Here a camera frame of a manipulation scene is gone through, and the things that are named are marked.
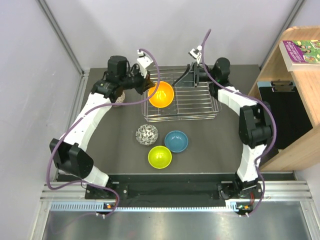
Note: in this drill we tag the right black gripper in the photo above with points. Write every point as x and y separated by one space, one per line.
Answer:
190 78

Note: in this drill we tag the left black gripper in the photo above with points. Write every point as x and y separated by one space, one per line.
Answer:
149 83

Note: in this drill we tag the orange bowl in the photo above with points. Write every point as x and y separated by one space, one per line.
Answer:
164 95

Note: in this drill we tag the red floral patterned bowl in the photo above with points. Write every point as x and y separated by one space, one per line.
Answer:
120 100

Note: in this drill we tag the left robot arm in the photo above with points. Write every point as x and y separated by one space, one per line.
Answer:
69 152

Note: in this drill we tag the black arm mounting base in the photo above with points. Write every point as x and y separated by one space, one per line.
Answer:
181 189

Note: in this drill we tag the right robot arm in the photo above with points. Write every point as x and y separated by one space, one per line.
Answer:
254 128

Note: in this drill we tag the black white leaf bowl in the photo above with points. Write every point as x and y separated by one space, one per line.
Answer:
147 134

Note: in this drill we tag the blue ceramic bowl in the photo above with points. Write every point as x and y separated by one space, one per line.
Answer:
176 141

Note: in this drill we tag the lime green bowl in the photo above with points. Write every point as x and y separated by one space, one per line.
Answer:
159 157

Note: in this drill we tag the wooden shelf unit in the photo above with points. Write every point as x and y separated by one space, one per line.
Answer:
304 152

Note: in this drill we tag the black clipboard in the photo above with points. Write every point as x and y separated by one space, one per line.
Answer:
288 110

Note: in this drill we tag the purple green book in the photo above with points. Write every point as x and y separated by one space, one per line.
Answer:
301 55

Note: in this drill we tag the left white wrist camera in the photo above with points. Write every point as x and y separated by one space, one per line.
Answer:
144 62

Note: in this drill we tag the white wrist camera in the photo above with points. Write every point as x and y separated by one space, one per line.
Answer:
144 62
196 53

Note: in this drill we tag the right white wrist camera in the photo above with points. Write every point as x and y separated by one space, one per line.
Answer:
196 53

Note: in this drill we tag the metal wire dish rack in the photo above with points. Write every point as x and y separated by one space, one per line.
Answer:
189 103

